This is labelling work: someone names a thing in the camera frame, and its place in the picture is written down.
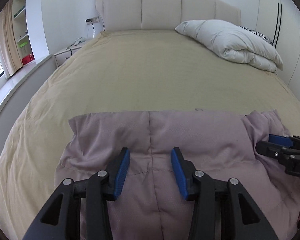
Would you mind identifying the white folded duvet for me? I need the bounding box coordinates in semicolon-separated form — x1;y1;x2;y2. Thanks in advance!
175;19;284;74

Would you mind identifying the white wardrobe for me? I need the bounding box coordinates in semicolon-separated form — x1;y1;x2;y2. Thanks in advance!
255;0;300;113

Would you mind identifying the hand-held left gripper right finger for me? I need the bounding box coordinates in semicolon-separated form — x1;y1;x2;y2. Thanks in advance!
171;147;279;240

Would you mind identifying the mauve hooded puffer coat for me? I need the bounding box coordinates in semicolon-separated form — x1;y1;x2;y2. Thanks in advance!
54;109;300;240

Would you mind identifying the bed with beige sheet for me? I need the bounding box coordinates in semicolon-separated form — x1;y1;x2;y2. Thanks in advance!
0;29;300;240

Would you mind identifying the white wall shelf unit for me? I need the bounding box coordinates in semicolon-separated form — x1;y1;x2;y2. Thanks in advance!
12;0;36;67

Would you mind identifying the white window sill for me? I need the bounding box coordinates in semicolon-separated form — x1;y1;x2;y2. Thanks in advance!
0;53;53;140

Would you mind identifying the cream padded headboard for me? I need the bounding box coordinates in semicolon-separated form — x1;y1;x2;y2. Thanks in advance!
95;0;242;32

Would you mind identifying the zebra print pillow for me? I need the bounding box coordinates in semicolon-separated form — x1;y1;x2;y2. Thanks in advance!
236;25;274;46

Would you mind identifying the white nightstand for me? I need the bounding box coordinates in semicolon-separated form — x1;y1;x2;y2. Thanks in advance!
53;40;91;68

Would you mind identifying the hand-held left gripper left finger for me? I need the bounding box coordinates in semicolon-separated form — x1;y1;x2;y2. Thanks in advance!
22;147;131;240

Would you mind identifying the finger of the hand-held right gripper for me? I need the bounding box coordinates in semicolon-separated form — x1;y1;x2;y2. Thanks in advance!
255;141;294;159
268;134;300;146

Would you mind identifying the white charger on nightstand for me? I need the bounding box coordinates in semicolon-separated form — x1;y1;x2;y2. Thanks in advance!
66;37;87;48

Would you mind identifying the beige curtain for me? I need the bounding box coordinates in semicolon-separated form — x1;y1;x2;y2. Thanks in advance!
0;2;23;78

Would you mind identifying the red box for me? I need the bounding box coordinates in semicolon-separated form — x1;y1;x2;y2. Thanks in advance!
21;53;35;66

